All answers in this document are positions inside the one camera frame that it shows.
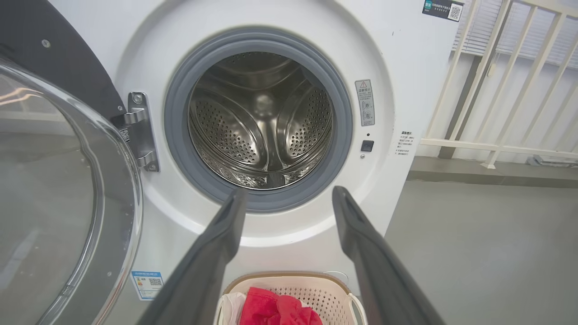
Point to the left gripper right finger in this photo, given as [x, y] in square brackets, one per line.
[379, 280]

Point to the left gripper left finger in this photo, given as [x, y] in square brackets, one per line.
[198, 280]

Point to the red and white garment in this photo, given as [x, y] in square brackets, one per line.
[271, 309]

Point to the black-rimmed glass washer door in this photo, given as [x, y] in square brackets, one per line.
[45, 180]

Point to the cream perforated laundry basket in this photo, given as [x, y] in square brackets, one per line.
[316, 293]

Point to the black door latch socket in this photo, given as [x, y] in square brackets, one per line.
[367, 146]

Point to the grey rubber door seal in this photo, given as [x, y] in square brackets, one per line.
[176, 135]

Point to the metal door hinge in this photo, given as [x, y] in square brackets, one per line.
[140, 135]

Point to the white front-load washing machine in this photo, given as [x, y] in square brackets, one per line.
[397, 45]

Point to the round white filter cover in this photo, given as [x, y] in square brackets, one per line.
[337, 275]

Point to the blue energy label sticker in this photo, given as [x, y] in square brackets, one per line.
[146, 285]

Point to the small text sticker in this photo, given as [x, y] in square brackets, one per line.
[405, 143]

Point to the cream railing fence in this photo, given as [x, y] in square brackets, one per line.
[451, 143]

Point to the tiny QR sticker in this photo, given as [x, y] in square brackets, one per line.
[124, 135]

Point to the grey warning label sticker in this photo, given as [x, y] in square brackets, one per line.
[365, 103]

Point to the steel washer drum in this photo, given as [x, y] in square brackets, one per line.
[262, 113]

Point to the white window blinds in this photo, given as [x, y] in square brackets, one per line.
[481, 22]

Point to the dark QR code sticker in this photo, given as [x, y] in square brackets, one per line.
[442, 9]

